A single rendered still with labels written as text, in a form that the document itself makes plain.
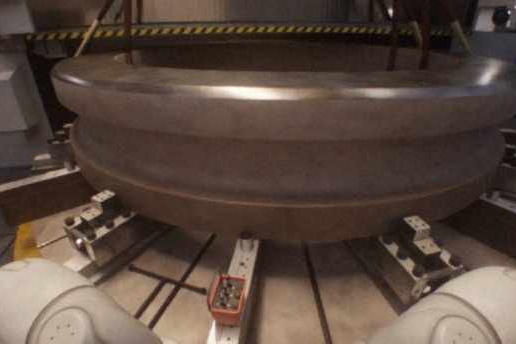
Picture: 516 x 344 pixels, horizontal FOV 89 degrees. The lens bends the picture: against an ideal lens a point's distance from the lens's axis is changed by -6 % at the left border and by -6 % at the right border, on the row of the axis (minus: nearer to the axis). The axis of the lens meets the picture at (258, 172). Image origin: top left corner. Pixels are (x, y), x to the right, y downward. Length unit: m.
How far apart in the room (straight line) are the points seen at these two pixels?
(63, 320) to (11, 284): 0.16
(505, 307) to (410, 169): 1.54
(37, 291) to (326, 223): 1.48
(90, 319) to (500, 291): 0.57
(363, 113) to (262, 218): 0.81
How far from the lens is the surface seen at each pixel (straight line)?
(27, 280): 0.57
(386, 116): 1.55
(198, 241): 2.40
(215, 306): 1.36
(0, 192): 3.18
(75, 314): 0.44
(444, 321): 0.43
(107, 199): 2.18
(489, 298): 0.53
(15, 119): 4.89
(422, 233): 1.92
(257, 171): 1.68
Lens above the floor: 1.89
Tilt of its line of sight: 28 degrees down
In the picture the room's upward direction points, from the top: straight up
